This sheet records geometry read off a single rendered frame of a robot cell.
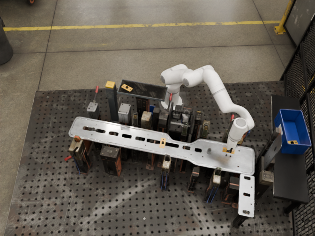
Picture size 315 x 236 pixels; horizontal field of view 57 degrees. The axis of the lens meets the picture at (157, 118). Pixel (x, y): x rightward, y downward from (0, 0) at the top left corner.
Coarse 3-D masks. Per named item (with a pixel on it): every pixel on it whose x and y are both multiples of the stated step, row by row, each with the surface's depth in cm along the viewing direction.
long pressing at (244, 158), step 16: (80, 128) 221; (96, 128) 221; (112, 128) 221; (128, 128) 222; (112, 144) 214; (128, 144) 214; (144, 144) 214; (192, 144) 215; (208, 144) 215; (224, 144) 215; (192, 160) 207; (208, 160) 207; (224, 160) 208; (240, 160) 208
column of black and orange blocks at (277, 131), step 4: (276, 128) 201; (280, 128) 201; (276, 132) 199; (280, 132) 199; (272, 136) 206; (276, 136) 203; (268, 140) 215; (272, 140) 209; (268, 144) 213; (264, 148) 221; (268, 148) 217; (264, 152) 222; (260, 156) 227; (256, 160) 237; (256, 164) 237
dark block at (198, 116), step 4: (196, 112) 217; (196, 116) 215; (200, 116) 215; (196, 120) 215; (200, 120) 214; (196, 124) 218; (200, 124) 217; (196, 128) 223; (196, 132) 227; (192, 136) 233; (196, 136) 232; (192, 140) 238
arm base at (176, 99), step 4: (168, 96) 251; (172, 96) 249; (176, 96) 251; (168, 100) 255; (172, 100) 254; (176, 100) 256; (180, 100) 265; (164, 104) 262; (168, 104) 260; (176, 104) 261; (180, 104) 262
